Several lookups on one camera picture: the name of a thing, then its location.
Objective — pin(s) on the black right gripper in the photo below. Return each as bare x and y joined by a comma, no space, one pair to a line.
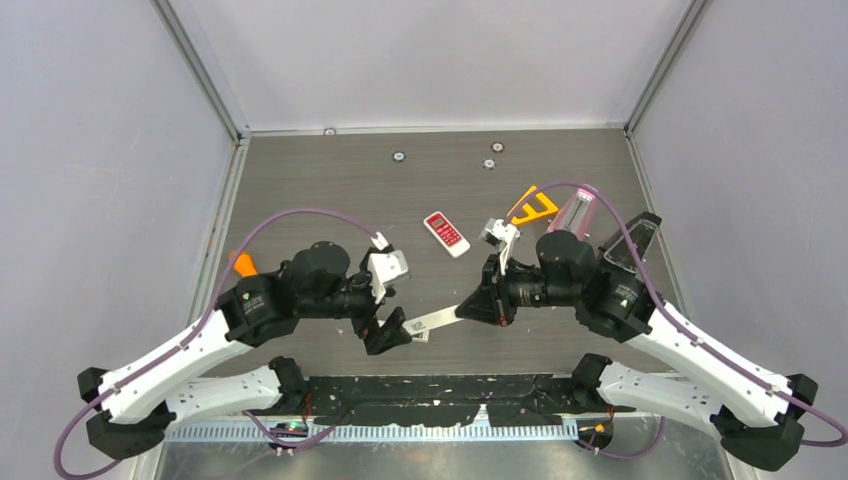
490,302

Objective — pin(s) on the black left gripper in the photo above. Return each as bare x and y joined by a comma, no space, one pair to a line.
391,332

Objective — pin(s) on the slim remote back cover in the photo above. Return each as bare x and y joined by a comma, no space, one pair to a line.
433,320

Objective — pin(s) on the white remote control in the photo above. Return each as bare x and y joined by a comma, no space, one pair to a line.
446,234

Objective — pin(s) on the slim white black remote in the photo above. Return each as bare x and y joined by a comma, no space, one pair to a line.
421,337

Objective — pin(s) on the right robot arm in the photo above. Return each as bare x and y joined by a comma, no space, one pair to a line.
748,411

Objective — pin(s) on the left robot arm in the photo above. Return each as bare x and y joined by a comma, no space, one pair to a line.
144,401

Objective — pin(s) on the pink metronome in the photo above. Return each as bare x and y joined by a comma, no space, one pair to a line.
576,215

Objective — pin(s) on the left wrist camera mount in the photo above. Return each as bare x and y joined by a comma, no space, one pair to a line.
386,265

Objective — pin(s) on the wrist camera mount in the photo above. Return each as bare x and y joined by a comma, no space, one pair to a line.
386,265
502,235

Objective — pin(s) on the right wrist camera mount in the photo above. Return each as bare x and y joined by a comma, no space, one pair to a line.
502,235

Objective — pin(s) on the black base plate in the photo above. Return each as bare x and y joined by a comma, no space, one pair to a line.
449,400

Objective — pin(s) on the yellow triangular plastic frame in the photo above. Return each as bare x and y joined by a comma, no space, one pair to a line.
533,205

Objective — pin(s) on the orange handle tool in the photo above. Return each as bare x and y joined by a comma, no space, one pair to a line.
243,264

